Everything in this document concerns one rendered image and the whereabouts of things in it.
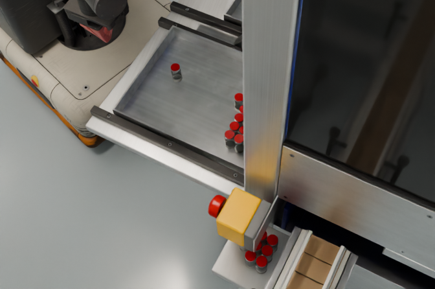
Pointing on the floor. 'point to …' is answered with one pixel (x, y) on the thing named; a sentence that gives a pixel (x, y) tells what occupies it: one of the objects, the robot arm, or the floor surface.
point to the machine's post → (268, 68)
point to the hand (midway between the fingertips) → (107, 37)
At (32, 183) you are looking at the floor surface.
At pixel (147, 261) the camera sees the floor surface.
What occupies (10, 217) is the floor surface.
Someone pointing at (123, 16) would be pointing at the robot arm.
